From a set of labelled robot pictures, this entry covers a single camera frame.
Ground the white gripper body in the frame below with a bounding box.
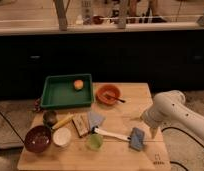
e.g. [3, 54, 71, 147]
[141, 105, 162, 128]

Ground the blue sponge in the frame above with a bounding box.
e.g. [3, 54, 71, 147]
[129, 127, 145, 151]

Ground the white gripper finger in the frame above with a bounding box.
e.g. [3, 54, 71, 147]
[150, 128, 158, 139]

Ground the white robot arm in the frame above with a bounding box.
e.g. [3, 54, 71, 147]
[141, 90, 204, 141]

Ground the green plastic tray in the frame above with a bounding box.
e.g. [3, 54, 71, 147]
[40, 74, 94, 109]

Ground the small red object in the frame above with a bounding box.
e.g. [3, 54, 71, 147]
[33, 98, 42, 113]

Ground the white bowl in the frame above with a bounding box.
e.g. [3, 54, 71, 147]
[53, 127, 72, 147]

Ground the orange round fruit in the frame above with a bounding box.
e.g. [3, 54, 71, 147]
[74, 80, 84, 90]

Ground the dark red bowl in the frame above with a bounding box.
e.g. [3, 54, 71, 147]
[24, 125, 51, 153]

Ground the white handled brush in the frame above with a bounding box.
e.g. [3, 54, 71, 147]
[92, 127, 131, 141]

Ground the yellow handled tool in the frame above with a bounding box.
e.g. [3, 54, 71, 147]
[52, 114, 74, 130]

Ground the brown wooden block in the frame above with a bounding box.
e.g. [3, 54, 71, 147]
[72, 115, 89, 137]

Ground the black cable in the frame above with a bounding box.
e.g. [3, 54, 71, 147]
[161, 126, 204, 152]

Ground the orange bowl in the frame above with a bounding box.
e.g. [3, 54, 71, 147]
[96, 84, 121, 106]

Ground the dark spoon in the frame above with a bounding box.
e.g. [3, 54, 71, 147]
[104, 94, 126, 103]

